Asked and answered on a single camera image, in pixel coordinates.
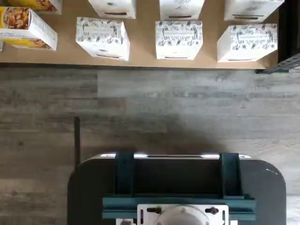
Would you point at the thin black post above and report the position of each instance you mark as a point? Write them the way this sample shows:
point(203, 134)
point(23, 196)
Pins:
point(77, 140)

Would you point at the dark rounded robot cart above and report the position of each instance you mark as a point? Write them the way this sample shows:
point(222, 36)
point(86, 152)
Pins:
point(175, 175)

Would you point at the yellow white granola box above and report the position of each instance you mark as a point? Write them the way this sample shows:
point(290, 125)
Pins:
point(25, 28)
point(42, 4)

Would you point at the black metal shelf rack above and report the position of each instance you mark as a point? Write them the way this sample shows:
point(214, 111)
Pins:
point(288, 35)

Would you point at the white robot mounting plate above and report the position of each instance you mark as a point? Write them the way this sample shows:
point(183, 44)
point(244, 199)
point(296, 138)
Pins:
point(146, 214)

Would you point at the white floral print box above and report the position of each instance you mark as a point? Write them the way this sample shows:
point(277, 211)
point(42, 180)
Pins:
point(179, 38)
point(248, 43)
point(253, 9)
point(112, 8)
point(181, 9)
point(103, 37)

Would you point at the brown wooden shelf board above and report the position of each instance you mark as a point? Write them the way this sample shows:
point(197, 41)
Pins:
point(140, 42)

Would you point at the teal metal frame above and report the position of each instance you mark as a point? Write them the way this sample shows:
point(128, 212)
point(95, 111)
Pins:
point(124, 173)

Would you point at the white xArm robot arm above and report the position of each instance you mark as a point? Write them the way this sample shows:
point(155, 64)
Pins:
point(181, 216)

